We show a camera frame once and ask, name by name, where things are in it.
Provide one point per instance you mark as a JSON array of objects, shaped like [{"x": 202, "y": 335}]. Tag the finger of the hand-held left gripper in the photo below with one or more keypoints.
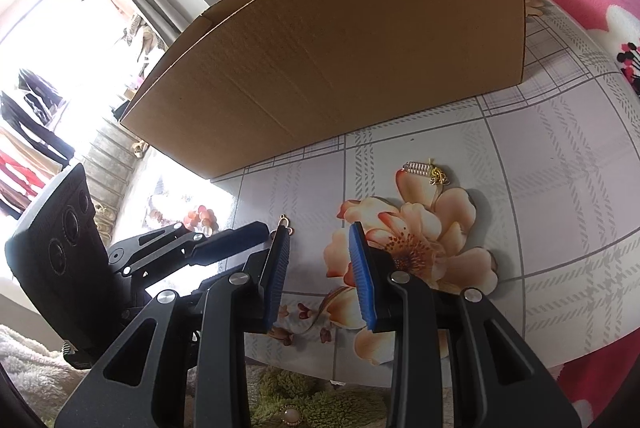
[
  {"x": 230, "y": 240},
  {"x": 150, "y": 243}
]

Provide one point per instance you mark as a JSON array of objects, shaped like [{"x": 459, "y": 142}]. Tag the floral plaid mat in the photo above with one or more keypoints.
[{"x": 550, "y": 208}]

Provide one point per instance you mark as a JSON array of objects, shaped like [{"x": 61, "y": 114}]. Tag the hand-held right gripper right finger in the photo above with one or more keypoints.
[{"x": 360, "y": 278}]

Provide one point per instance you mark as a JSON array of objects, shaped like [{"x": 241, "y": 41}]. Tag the green fluffy trim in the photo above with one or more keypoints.
[{"x": 310, "y": 388}]

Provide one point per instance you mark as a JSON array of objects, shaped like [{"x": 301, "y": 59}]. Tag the hanging clothes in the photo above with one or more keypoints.
[{"x": 30, "y": 108}]

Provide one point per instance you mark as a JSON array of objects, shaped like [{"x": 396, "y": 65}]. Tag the gold knot charm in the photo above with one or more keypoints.
[{"x": 439, "y": 177}]

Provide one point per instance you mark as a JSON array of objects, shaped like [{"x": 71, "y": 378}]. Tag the gold earring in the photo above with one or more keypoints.
[{"x": 285, "y": 218}]

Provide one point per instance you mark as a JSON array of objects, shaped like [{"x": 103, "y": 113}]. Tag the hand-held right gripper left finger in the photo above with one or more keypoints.
[{"x": 277, "y": 278}]

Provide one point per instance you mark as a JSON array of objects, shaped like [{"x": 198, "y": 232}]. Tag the brown cardboard box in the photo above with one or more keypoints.
[{"x": 350, "y": 58}]

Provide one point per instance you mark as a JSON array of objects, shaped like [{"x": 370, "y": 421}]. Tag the pearl button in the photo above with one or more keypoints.
[{"x": 292, "y": 417}]

